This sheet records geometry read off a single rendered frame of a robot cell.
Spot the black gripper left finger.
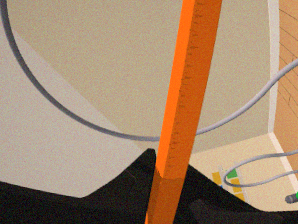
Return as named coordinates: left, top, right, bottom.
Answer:
left=0, top=148, right=157, bottom=224

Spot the orange bar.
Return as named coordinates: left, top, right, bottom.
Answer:
left=145, top=0, right=222, bottom=224

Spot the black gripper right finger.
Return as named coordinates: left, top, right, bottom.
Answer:
left=173, top=164, right=298, bottom=224

